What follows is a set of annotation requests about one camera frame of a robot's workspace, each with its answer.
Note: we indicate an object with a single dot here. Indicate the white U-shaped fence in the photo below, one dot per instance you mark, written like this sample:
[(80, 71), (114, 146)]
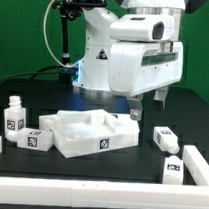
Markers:
[(95, 194)]

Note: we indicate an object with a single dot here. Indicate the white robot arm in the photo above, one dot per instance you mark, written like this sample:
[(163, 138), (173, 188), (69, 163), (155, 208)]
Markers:
[(176, 8)]

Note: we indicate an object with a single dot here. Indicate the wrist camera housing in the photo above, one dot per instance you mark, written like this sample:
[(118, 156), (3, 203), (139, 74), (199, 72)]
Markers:
[(143, 28)]

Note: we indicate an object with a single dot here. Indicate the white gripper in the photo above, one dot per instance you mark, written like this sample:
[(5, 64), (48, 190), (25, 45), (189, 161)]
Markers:
[(136, 68)]

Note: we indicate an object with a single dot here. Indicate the white square table top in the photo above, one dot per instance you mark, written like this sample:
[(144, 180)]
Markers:
[(77, 133)]

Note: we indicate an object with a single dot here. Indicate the black camera on stand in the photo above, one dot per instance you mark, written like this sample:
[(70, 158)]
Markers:
[(78, 0)]

